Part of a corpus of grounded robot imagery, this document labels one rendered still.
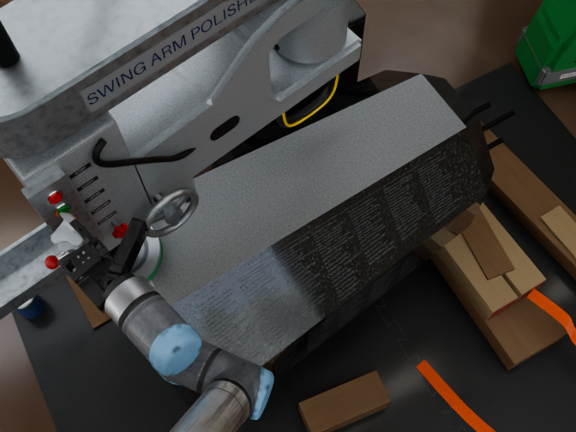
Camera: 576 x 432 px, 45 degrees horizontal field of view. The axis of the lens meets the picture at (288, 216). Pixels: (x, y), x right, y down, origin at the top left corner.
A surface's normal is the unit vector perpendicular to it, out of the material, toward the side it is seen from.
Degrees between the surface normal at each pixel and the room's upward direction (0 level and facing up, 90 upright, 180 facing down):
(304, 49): 90
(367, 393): 0
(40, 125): 90
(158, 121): 4
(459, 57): 0
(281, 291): 45
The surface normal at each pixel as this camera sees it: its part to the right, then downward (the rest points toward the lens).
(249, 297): 0.38, 0.22
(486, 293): -0.01, -0.44
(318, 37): 0.21, 0.88
